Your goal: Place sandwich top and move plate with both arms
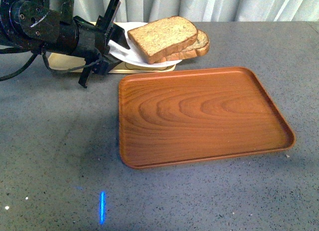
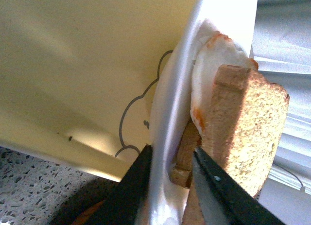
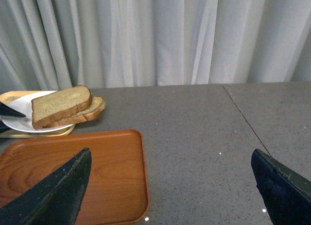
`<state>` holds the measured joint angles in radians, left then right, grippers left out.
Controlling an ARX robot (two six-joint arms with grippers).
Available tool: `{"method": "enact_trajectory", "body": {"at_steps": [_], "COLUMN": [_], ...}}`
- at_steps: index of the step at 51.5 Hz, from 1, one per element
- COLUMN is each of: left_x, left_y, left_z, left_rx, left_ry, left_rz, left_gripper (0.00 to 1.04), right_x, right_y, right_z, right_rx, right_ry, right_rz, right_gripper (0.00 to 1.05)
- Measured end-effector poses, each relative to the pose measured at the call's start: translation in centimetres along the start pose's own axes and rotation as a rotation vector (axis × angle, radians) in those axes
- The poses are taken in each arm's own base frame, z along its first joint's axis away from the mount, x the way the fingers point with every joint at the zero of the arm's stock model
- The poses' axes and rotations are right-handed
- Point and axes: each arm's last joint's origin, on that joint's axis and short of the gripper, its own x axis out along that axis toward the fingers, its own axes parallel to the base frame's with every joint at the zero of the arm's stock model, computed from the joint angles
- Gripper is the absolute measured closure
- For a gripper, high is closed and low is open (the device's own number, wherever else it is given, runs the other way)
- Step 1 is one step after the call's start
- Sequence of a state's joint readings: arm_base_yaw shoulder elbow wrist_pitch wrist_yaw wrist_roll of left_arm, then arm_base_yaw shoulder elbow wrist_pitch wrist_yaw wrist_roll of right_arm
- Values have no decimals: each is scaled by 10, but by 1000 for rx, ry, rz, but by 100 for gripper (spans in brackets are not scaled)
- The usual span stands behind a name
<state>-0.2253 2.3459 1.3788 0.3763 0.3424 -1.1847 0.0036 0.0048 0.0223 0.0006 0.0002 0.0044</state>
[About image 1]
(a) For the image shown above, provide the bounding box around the yellow bear tray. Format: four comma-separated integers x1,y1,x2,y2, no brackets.
48,53,176,74

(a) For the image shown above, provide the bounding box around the white plate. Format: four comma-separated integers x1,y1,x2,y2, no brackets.
109,22,181,68

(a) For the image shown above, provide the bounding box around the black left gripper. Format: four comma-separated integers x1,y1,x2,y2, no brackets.
72,0,130,88

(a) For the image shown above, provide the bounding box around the bread slice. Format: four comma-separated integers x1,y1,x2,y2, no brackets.
127,16,198,64
157,30,210,63

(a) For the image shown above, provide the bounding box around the brown wooden tray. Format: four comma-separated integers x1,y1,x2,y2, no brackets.
119,67,296,169

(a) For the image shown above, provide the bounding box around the grey curtain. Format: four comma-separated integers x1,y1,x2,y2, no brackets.
73,0,319,22

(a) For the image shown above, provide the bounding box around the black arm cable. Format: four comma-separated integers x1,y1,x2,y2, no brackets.
0,42,103,82

